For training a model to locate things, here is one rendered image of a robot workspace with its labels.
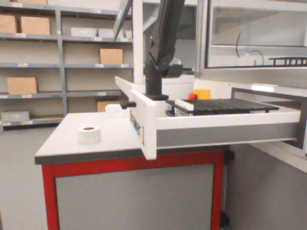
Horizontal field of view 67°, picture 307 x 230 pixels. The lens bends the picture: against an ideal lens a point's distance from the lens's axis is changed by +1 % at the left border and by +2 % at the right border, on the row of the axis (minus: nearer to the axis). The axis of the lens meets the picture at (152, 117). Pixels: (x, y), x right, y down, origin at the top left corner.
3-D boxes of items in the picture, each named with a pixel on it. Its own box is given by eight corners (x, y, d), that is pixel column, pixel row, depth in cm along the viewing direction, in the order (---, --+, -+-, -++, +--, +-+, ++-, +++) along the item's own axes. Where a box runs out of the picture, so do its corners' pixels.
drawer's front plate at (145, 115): (147, 161, 42) (146, 103, 40) (129, 125, 70) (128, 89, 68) (156, 160, 43) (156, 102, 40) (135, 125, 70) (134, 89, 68)
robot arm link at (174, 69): (152, 37, 71) (163, 55, 67) (182, 39, 77) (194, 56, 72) (141, 67, 80) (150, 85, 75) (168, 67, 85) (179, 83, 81)
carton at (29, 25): (22, 35, 361) (19, 16, 356) (26, 37, 391) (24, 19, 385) (50, 36, 374) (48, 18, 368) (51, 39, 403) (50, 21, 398)
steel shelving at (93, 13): (-17, 133, 363) (-36, -3, 323) (-6, 126, 409) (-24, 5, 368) (189, 118, 477) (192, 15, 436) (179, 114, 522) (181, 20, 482)
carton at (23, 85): (8, 95, 371) (6, 77, 366) (13, 93, 401) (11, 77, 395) (36, 94, 384) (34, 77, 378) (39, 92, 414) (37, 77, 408)
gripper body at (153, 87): (155, 97, 84) (155, 77, 83) (169, 101, 75) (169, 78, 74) (139, 98, 81) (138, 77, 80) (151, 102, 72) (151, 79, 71)
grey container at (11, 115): (1, 122, 376) (0, 112, 372) (6, 118, 403) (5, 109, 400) (29, 120, 388) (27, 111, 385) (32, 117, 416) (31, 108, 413)
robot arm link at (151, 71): (141, 60, 77) (149, 59, 72) (159, 60, 80) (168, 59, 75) (142, 81, 78) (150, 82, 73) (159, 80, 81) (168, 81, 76)
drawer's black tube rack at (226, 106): (186, 139, 49) (187, 111, 48) (165, 122, 66) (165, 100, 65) (276, 134, 54) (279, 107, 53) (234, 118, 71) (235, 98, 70)
